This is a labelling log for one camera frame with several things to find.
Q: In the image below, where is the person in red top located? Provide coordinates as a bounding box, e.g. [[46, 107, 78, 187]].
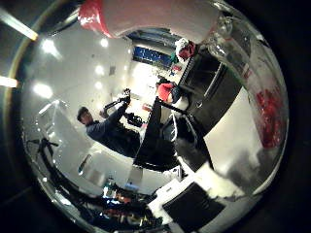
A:
[[155, 82, 183, 105]]

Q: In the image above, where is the red and white bundle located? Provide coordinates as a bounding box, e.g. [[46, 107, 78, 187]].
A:
[[174, 38, 197, 62]]

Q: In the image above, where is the clear plastic bag with red item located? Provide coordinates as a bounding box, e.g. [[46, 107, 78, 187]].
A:
[[77, 0, 291, 199]]

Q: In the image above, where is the person in dark jacket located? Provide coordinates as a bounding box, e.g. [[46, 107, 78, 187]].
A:
[[76, 88, 144, 159]]

